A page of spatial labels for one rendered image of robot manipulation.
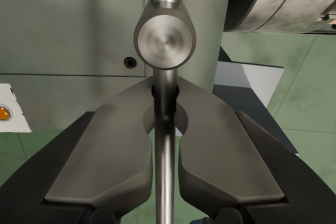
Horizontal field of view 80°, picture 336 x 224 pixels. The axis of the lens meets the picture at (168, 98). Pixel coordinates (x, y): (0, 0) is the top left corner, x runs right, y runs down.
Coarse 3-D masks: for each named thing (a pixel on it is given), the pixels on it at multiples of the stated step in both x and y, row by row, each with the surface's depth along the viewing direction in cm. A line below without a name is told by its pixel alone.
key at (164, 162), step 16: (160, 0) 8; (176, 0) 8; (160, 80) 9; (176, 80) 10; (160, 96) 10; (160, 112) 10; (160, 128) 11; (160, 144) 11; (160, 160) 12; (160, 176) 12; (160, 192) 12; (160, 208) 13
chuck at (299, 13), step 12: (288, 0) 24; (300, 0) 24; (312, 0) 24; (324, 0) 24; (276, 12) 26; (288, 12) 26; (300, 12) 26; (312, 12) 26; (264, 24) 29; (276, 24) 29; (288, 24) 28; (300, 24) 28; (312, 24) 28; (324, 24) 28
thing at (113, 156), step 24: (120, 96) 9; (144, 96) 9; (96, 120) 8; (120, 120) 8; (144, 120) 9; (96, 144) 7; (120, 144) 7; (144, 144) 7; (72, 168) 6; (96, 168) 6; (120, 168) 6; (144, 168) 6; (48, 192) 5; (72, 192) 5; (96, 192) 5; (120, 192) 6; (144, 192) 6; (120, 216) 6
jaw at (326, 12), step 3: (333, 3) 25; (330, 6) 26; (333, 6) 26; (327, 9) 26; (330, 9) 26; (333, 9) 26; (321, 12) 27; (324, 12) 27; (327, 12) 27; (330, 12) 27; (333, 12) 27; (321, 15) 27; (324, 15) 27
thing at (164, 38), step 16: (144, 16) 7; (160, 16) 6; (176, 16) 6; (144, 32) 7; (160, 32) 7; (176, 32) 7; (192, 32) 7; (144, 48) 7; (160, 48) 7; (176, 48) 7; (192, 48) 7; (160, 64) 7; (176, 64) 7
